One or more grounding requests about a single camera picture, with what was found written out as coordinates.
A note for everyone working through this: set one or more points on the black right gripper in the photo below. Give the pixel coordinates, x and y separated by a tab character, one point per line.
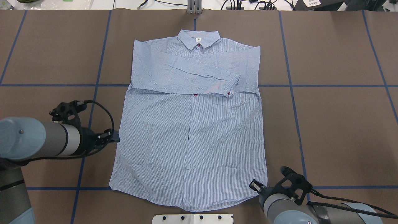
256	186

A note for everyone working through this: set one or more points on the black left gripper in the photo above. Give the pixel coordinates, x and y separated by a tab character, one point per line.
88	140

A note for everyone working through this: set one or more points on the light blue striped shirt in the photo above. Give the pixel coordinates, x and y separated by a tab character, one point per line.
191	132

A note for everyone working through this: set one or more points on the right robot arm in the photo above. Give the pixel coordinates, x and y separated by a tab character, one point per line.
281	209

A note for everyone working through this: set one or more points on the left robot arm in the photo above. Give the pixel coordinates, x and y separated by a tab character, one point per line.
24	140

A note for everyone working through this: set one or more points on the green cloth pouch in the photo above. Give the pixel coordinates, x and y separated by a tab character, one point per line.
27	1

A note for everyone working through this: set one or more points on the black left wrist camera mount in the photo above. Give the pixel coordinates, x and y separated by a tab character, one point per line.
68	113

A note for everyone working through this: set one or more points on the aluminium frame post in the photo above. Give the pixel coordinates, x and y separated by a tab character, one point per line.
194	7

